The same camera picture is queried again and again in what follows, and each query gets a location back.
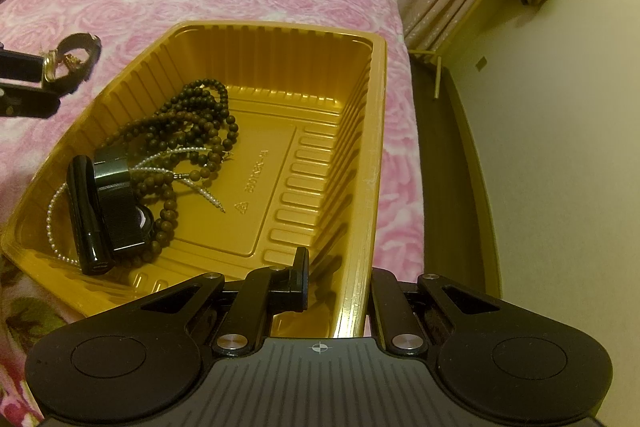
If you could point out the wall socket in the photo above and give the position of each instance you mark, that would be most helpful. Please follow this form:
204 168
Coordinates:
480 63

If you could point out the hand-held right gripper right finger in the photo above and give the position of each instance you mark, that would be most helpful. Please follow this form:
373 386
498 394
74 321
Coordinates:
385 294

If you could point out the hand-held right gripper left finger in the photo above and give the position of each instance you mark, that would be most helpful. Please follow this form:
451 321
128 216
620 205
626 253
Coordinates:
301 282

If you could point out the gold wristwatch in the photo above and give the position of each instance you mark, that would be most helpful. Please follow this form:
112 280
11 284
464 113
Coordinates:
50 69

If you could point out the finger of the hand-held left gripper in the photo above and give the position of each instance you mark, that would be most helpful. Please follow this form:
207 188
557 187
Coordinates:
27 103
20 66

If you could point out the wooden stick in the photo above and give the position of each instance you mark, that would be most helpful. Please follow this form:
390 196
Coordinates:
437 77

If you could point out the gold plastic tray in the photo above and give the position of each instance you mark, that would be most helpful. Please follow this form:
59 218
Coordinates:
320 107

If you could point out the black glossy tube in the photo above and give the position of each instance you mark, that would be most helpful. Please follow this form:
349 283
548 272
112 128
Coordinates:
87 217

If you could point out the dark wooden bed frame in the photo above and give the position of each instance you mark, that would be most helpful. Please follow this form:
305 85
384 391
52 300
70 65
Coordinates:
450 182

